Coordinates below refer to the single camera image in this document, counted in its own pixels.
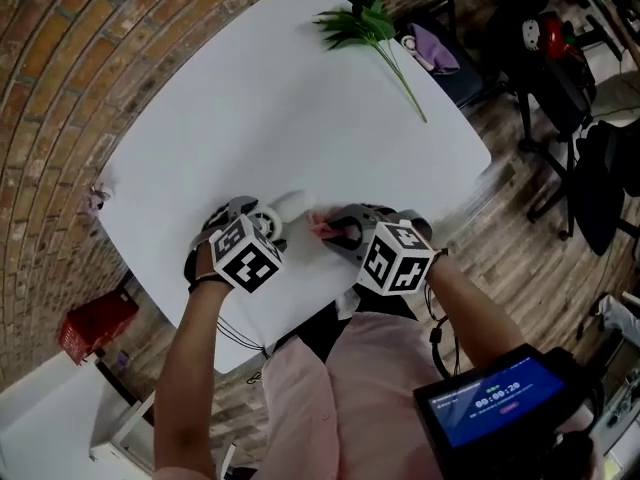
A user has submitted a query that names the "white shelf unit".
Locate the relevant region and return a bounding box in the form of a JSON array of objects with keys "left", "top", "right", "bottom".
[{"left": 0, "top": 352, "right": 157, "bottom": 480}]

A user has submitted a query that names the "pink leafed potted plant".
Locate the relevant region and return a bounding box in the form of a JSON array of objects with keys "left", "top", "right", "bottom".
[{"left": 81, "top": 182, "right": 113, "bottom": 215}]

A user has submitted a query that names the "black wrist band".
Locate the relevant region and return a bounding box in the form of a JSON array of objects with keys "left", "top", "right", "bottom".
[{"left": 188, "top": 272, "right": 227, "bottom": 293}]

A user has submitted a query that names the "purple cloth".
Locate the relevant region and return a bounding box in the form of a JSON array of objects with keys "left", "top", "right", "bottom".
[{"left": 406, "top": 21, "right": 461, "bottom": 77}]

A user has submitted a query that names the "black cable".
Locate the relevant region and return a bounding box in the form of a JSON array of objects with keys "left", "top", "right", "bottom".
[
  {"left": 216, "top": 314, "right": 272, "bottom": 360},
  {"left": 424, "top": 281, "right": 465, "bottom": 383}
]

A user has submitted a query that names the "green leafy sprig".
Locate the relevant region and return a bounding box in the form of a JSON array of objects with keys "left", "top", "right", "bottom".
[{"left": 313, "top": 0, "right": 429, "bottom": 125}]

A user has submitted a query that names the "black office chair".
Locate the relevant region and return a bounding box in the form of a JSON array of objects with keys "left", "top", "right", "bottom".
[
  {"left": 492, "top": 0, "right": 602, "bottom": 242},
  {"left": 573, "top": 119, "right": 640, "bottom": 258}
]

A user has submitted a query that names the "person's left hand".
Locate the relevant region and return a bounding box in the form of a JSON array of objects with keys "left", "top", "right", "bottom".
[{"left": 191, "top": 239, "right": 232, "bottom": 285}]

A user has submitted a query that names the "red box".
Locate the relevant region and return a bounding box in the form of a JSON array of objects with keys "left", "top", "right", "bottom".
[{"left": 59, "top": 288, "right": 141, "bottom": 367}]

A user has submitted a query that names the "person's right forearm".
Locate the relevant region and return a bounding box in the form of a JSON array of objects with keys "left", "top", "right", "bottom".
[{"left": 424, "top": 256, "right": 527, "bottom": 370}]

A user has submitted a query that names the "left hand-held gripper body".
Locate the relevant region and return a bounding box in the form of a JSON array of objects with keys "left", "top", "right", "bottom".
[{"left": 186, "top": 202, "right": 286, "bottom": 296}]

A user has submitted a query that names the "person's pink shirt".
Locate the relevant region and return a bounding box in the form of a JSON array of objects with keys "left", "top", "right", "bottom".
[{"left": 152, "top": 297, "right": 445, "bottom": 480}]

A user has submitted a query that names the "person's left forearm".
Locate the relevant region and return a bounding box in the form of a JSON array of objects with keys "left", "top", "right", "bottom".
[{"left": 153, "top": 278, "right": 234, "bottom": 475}]

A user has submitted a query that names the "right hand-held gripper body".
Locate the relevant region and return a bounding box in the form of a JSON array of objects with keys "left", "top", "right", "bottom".
[{"left": 348, "top": 206, "right": 436, "bottom": 298}]

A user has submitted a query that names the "red and white helmet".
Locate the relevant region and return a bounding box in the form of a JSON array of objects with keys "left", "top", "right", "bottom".
[{"left": 521, "top": 14, "right": 577, "bottom": 60}]

